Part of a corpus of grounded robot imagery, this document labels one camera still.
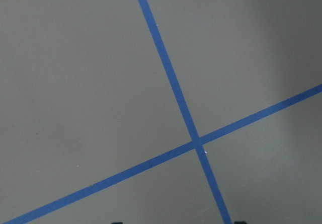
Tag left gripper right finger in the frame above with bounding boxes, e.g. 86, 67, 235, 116
233, 220, 248, 224

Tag brown paper table cover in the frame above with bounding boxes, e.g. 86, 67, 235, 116
1, 0, 321, 223

